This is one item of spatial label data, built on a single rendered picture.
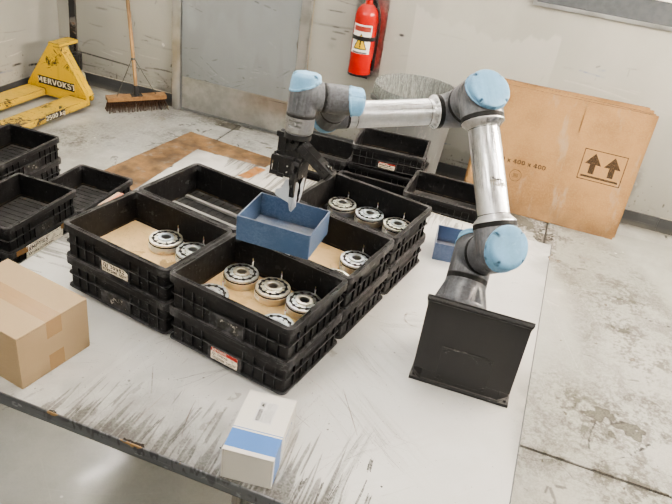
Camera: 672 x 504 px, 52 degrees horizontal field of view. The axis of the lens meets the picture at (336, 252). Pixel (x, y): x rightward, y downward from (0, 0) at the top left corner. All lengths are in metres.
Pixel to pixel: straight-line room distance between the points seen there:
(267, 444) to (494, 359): 0.66
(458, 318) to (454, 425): 0.28
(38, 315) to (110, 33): 4.22
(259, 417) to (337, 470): 0.22
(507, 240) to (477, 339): 0.28
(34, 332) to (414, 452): 0.98
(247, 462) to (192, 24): 4.23
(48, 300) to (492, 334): 1.16
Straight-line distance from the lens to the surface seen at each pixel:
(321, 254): 2.20
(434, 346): 1.90
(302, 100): 1.72
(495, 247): 1.78
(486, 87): 1.88
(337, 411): 1.83
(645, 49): 4.72
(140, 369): 1.92
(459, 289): 1.89
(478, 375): 1.93
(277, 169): 1.79
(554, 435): 3.05
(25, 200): 3.22
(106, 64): 5.99
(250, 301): 1.95
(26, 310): 1.90
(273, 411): 1.68
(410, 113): 1.94
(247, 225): 1.74
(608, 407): 3.31
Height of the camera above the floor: 1.97
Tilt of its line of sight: 31 degrees down
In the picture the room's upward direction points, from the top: 9 degrees clockwise
